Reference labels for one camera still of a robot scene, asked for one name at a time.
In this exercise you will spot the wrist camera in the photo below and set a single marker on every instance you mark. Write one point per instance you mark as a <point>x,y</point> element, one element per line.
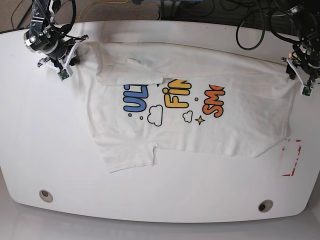
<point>306,90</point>
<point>64,74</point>

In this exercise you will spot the table grommet hole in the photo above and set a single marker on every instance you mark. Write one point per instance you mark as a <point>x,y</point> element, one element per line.
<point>265,206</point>
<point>46,196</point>

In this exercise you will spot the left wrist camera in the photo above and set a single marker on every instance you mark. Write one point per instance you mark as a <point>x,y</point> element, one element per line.
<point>306,90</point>

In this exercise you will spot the red tape rectangle marking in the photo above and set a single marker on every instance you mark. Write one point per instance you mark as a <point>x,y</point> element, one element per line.
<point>289,157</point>

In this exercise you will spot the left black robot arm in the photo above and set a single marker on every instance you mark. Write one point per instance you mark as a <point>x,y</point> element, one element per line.
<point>305,15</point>

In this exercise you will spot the right table grommet hole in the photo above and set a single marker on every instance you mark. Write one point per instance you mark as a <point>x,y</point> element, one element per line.
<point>265,206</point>

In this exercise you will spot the left table grommet hole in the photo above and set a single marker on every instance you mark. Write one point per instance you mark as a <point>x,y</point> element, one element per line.
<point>46,196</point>

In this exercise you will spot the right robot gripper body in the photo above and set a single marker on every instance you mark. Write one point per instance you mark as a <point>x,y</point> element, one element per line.
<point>59,58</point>

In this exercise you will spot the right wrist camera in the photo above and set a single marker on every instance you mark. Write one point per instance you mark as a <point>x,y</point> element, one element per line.
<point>64,74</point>

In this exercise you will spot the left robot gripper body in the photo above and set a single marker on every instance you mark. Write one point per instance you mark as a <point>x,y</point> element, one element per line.
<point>305,61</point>

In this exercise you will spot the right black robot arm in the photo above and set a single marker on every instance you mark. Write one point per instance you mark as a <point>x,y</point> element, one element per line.
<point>55,42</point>

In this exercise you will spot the white printed t-shirt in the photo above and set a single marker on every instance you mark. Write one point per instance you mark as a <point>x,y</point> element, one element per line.
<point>139,97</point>

